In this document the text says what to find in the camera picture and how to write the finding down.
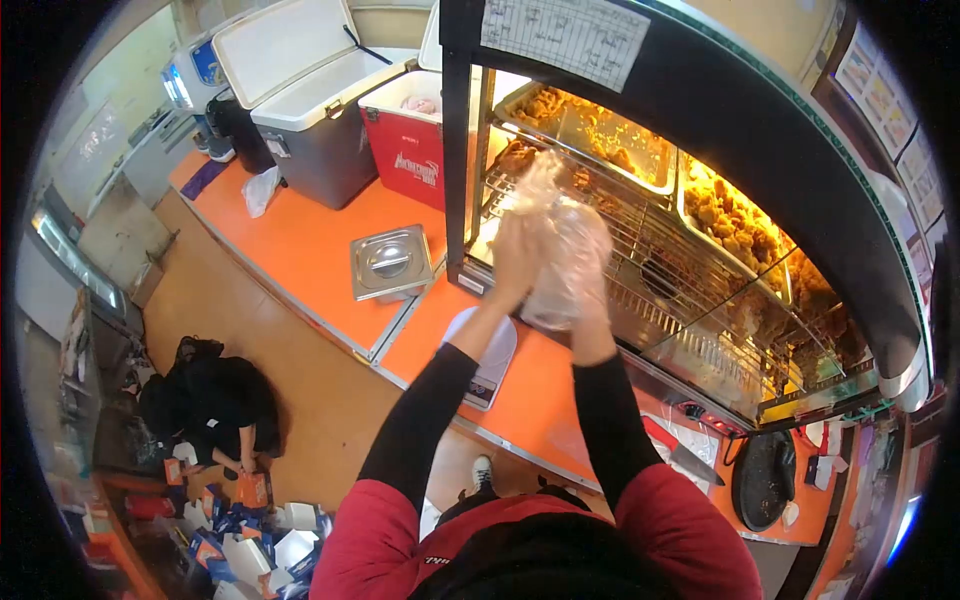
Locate long steel tray of fried chicken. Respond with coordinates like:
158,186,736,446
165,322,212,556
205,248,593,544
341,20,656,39
495,81,676,196

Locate white cutting board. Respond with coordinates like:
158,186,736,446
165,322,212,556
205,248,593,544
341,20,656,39
643,411,723,496

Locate person's left fingers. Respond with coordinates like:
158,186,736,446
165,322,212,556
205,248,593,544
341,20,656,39
496,209,543,255

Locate glass front fridge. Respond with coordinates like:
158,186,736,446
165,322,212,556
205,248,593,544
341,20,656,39
16,202,145,342

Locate red cooler box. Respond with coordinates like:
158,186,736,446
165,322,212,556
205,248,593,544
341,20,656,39
357,0,448,213

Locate black bin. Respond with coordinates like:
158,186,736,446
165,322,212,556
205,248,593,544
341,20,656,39
205,90,277,175

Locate person's body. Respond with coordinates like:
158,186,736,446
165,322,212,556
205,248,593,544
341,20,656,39
309,465,765,600

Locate person's left hand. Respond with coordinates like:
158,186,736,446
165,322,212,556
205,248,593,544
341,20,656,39
489,208,544,312

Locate purple cloth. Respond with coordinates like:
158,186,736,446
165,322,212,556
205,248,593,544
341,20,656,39
180,159,229,201

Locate wire rack shelf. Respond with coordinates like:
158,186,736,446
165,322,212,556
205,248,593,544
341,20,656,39
480,142,751,354

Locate menu posters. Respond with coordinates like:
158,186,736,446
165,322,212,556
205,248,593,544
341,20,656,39
832,22,950,256

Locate person's legs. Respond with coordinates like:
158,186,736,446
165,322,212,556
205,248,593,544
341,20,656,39
450,455,594,520

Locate pile of blue white cartons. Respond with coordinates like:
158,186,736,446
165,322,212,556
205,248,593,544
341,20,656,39
153,483,335,600

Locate printed paper sheet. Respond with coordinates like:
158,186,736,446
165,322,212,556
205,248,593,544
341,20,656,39
480,0,652,94

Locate deep steel tray of fried chicken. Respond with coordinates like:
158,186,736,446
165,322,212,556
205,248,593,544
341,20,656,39
677,153,796,305

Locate cleaver with red handle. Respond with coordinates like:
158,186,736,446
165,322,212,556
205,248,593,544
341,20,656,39
642,414,727,487

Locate grey cooler box white lid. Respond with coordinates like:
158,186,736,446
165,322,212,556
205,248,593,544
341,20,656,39
211,0,420,211

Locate person's right hand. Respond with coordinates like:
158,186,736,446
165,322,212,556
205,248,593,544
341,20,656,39
543,198,615,348

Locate black heated display cabinet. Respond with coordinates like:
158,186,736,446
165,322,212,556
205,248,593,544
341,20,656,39
438,0,935,436

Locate white kitchen scale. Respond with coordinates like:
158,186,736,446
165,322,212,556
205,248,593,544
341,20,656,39
439,306,519,412

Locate crumpled white plastic bag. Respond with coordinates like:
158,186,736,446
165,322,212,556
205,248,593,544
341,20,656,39
240,165,282,219

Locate steel pan with lid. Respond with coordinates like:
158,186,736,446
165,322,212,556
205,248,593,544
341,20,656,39
349,223,436,304

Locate person's right fingers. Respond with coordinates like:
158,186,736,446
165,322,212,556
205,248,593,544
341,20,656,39
555,200,614,252

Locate clear plastic glove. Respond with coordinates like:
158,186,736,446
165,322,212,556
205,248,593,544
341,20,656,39
508,148,573,219

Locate orange carton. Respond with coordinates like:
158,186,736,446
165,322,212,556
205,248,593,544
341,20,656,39
235,471,274,510

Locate blue white dispenser machine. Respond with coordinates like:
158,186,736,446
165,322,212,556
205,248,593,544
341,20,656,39
159,33,230,162

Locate round black pan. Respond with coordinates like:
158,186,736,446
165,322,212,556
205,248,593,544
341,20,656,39
731,430,798,534

